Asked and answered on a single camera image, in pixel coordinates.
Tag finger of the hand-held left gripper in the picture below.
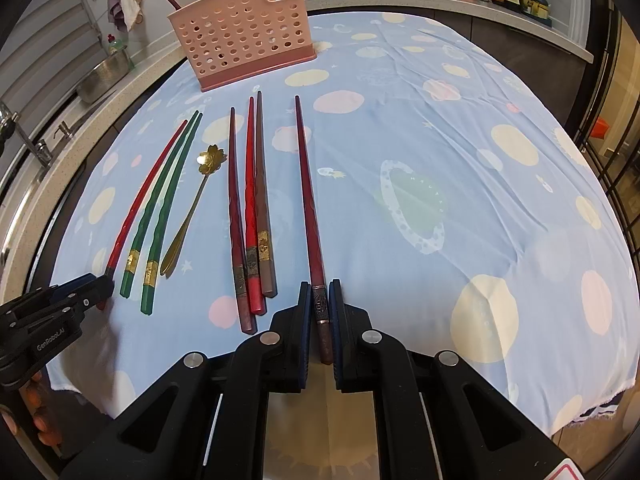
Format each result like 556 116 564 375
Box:
47 272 117 313

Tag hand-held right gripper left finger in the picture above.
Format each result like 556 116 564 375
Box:
59 281 313 480

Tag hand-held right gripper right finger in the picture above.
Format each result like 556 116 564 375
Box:
327 280 586 480

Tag green chopstick gold band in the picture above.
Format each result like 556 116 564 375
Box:
119 110 200 300
140 112 204 317

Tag dark red patterned chopstick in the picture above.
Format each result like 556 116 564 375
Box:
293 95 335 366

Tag slim red chopstick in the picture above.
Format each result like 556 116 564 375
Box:
97 119 189 312

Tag maroon chopstick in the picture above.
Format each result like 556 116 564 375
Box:
227 106 258 336

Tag bright red chopstick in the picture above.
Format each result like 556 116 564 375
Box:
244 96 267 316

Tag pink perforated utensil holder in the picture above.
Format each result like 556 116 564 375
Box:
167 0 318 93

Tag person's left hand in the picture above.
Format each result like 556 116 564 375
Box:
0 367 63 461

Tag blue printed tablecloth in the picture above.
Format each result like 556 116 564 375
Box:
46 10 628 480

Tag chrome kitchen faucet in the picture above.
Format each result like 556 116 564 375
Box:
0 102 53 168

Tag gold flower spoon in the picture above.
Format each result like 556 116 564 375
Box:
160 145 226 278

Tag stainless steel colander bowl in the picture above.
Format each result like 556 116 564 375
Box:
76 52 132 105

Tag green dish soap bottle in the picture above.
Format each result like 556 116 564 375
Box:
107 35 136 71

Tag white window blinds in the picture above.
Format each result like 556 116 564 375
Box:
0 0 118 106

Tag purple hanging cloth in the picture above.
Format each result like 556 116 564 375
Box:
106 0 128 31

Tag black metal grid door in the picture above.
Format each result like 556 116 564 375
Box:
575 10 640 261

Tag blue rack of small bottles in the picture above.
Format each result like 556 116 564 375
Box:
522 0 553 26

